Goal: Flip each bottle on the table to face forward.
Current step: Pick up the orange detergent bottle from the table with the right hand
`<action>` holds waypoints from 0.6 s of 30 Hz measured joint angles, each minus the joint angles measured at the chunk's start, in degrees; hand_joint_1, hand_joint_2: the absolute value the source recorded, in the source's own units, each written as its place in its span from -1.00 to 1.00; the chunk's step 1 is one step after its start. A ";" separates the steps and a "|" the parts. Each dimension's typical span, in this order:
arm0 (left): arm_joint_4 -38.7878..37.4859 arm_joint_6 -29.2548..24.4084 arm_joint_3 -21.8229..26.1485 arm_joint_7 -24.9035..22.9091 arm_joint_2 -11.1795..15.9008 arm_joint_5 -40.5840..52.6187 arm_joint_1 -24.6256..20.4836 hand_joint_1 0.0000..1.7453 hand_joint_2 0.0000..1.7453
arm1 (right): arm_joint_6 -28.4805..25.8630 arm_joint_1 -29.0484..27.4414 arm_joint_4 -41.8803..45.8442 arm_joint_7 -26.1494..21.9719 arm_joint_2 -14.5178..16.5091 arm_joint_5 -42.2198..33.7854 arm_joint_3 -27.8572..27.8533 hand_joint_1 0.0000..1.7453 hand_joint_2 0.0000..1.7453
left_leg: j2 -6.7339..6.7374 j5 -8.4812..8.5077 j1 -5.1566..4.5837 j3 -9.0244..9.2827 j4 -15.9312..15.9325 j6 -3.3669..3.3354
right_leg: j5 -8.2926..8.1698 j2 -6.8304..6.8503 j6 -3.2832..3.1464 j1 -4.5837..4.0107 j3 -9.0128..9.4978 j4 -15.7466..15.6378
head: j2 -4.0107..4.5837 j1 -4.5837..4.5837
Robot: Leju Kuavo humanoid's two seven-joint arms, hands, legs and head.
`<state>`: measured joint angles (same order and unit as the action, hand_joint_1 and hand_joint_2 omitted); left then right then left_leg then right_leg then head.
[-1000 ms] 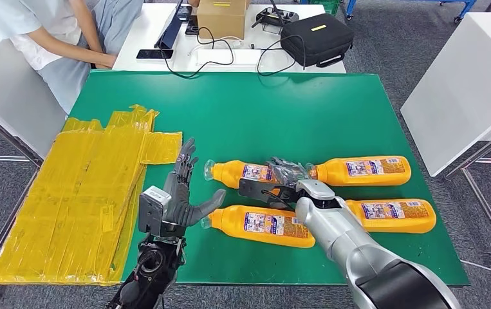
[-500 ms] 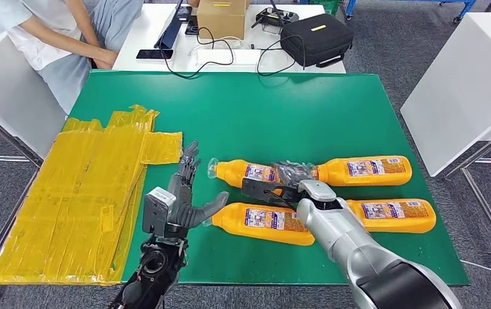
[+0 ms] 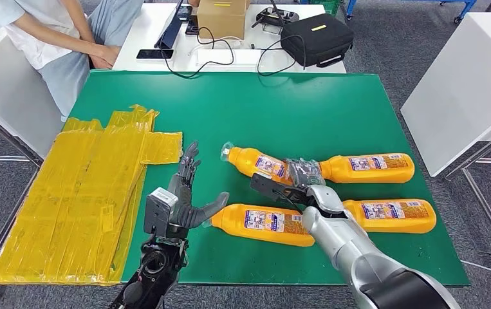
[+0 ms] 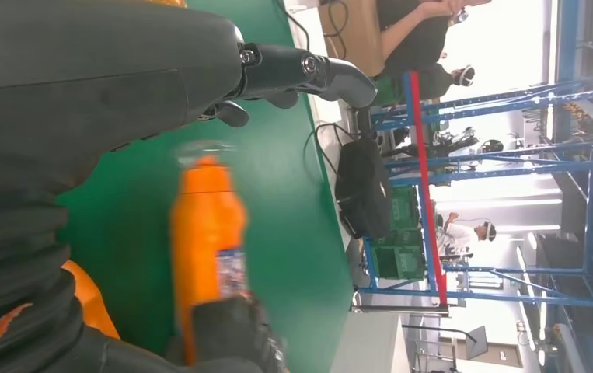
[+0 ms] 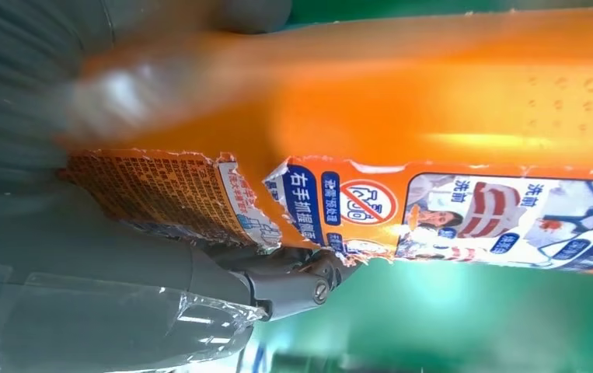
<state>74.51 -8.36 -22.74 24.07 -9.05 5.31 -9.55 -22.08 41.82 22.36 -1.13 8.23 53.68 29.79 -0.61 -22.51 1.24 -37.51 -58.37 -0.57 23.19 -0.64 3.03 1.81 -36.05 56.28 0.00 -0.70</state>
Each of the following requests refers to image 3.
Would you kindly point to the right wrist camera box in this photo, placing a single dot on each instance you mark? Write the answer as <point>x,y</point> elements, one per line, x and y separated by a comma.
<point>266,185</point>

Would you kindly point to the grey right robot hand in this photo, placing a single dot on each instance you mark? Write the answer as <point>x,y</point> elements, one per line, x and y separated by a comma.
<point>307,172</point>

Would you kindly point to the person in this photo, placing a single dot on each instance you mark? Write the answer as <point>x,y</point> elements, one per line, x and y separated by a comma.
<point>49,38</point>

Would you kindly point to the dark blue laptop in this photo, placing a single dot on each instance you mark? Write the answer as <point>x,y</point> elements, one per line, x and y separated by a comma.
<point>170,30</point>

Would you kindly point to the black smartphone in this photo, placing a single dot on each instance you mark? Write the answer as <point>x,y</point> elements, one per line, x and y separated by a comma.
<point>185,13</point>
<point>155,54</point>
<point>192,25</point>

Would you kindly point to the white desk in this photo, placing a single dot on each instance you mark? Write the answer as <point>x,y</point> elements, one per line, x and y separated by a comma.
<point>151,21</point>

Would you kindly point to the orange plastic bottle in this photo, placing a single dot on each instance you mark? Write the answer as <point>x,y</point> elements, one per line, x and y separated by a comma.
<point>236,221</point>
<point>369,168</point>
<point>245,162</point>
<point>394,217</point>

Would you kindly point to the green table mat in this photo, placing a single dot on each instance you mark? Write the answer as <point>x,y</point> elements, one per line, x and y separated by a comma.
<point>270,119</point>

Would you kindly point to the black remote controller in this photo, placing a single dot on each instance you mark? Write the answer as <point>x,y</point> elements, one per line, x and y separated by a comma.
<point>276,17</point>

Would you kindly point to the blue metal shelf rack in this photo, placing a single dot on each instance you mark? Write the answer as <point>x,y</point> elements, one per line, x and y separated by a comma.
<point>462,8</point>

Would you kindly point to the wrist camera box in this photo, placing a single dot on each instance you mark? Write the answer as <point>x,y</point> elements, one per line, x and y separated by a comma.
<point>157,213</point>
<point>266,185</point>

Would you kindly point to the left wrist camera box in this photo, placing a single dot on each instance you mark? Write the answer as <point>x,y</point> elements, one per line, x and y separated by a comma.
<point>157,213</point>

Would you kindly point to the black carrying case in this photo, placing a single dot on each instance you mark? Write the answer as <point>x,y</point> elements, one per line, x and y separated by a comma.
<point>318,40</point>

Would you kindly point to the green plastic crate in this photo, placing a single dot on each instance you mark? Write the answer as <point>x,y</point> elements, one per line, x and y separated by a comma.
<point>332,5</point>

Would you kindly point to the brown cardboard box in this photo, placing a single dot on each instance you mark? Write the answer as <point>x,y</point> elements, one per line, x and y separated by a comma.
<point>222,21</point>

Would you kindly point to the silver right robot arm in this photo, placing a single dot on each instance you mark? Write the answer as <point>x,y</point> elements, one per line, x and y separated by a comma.
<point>356,256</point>

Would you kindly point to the yellow plastic sheet stack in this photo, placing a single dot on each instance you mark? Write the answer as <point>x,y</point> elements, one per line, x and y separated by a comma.
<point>70,200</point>

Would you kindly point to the white table with metal legs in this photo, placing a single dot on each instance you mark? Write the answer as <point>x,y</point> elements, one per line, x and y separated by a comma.
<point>462,85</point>
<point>10,102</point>

